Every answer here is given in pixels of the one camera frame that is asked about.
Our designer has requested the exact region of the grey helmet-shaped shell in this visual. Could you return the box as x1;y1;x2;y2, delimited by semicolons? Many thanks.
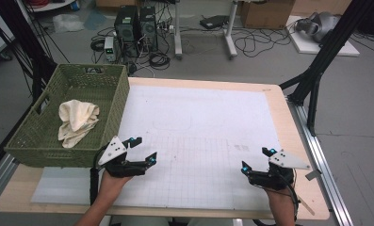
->
295;11;341;43

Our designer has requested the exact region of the person's left hand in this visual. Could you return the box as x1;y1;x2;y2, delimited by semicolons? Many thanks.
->
98;170;133;202

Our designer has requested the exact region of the white desk leg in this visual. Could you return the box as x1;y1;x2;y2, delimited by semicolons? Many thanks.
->
224;0;239;59
173;0;184;60

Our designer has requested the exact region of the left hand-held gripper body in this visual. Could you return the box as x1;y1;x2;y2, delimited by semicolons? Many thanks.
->
97;135;149;179

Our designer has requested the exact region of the white foam mat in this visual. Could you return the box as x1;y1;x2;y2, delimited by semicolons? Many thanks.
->
30;84;301;212

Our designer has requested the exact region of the green woven basket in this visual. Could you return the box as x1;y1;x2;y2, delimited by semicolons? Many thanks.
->
4;63;131;169

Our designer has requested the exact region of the black coiled cable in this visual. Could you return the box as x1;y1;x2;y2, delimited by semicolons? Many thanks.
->
148;51;171;71

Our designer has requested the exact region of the white floor board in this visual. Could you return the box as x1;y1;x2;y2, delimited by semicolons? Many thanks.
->
286;15;361;57

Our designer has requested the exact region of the white power supply box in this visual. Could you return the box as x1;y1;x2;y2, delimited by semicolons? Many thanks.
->
104;36;117;63

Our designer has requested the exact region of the cream printed cloth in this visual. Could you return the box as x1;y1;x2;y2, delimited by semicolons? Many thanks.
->
57;99;100;149

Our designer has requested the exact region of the person's right hand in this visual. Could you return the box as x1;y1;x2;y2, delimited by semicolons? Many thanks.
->
265;185;297;218

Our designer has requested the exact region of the tangle of black floor cables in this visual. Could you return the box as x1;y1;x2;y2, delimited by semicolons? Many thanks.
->
231;26;293;59

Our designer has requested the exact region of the flat cardboard box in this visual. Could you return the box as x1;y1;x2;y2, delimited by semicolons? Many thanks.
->
291;0;353;17

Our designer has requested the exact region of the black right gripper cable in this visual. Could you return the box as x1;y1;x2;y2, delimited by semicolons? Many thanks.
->
278;170;301;226

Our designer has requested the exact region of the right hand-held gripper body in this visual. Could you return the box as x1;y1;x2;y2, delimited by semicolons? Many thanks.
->
246;149;312;191

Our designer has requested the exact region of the clear plastic bag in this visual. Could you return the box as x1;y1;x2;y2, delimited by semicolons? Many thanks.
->
52;12;86;34

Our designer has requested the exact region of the white round table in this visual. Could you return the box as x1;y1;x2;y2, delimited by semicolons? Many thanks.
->
25;0;79;13

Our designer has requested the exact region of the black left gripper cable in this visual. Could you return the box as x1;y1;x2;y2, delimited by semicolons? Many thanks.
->
89;144;110;206

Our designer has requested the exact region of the black metal stand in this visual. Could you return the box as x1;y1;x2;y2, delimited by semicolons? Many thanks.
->
278;0;374;137
0;0;58;105

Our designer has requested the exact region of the thin wooden strip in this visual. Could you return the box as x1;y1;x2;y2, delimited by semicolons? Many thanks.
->
296;194;317;217

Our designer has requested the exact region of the grey tape piece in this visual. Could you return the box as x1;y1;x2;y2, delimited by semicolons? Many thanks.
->
305;169;323;182

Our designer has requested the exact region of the large cardboard box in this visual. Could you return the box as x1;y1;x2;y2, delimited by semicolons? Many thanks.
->
240;0;296;30

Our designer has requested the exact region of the black computer tower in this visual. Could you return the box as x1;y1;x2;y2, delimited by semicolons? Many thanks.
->
138;6;159;53
113;5;140;58

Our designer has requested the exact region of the black flat device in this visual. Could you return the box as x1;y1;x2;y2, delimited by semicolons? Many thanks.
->
199;14;230;30

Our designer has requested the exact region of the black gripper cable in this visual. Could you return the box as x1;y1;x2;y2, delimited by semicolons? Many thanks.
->
89;144;110;206
278;170;301;226

